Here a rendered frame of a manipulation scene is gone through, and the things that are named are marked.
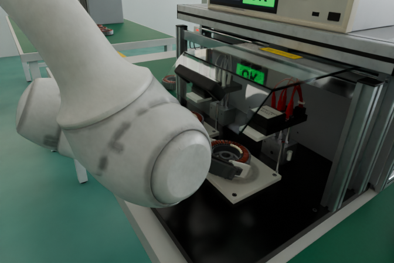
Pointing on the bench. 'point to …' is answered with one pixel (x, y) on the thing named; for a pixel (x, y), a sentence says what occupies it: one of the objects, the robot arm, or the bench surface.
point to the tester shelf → (303, 37)
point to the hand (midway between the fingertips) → (224, 156)
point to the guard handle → (203, 82)
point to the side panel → (387, 177)
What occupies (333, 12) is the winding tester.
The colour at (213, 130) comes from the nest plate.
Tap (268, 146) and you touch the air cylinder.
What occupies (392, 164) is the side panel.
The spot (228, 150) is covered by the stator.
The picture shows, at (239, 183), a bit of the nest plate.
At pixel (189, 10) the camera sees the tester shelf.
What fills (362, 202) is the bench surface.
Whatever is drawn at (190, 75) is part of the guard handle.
